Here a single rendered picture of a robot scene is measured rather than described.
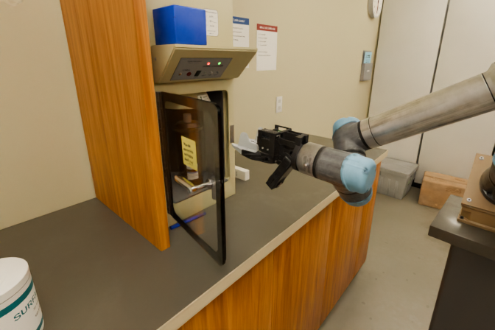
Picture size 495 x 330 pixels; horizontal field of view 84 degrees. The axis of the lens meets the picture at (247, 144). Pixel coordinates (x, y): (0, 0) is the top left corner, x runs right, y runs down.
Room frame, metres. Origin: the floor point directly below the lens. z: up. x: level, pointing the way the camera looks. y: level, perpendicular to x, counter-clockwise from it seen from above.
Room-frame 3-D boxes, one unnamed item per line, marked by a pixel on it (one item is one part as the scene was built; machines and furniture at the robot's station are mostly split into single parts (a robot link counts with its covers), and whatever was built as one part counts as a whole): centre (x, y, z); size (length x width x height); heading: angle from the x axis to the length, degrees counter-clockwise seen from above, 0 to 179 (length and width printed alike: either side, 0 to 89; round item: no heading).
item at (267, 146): (0.64, -0.09, 1.26); 0.12 x 0.08 x 0.09; 47
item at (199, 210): (0.66, 0.15, 1.19); 0.30 x 0.01 x 0.40; 39
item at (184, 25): (0.79, 0.18, 1.56); 0.10 x 0.10 x 0.09; 48
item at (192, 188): (0.58, 0.13, 1.20); 0.10 x 0.05 x 0.03; 39
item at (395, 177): (2.97, -1.60, 0.17); 0.60 x 0.42 x 0.33; 46
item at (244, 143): (0.69, 0.01, 1.26); 0.09 x 0.03 x 0.06; 60
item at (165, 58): (0.87, 0.11, 1.46); 0.32 x 0.12 x 0.10; 138
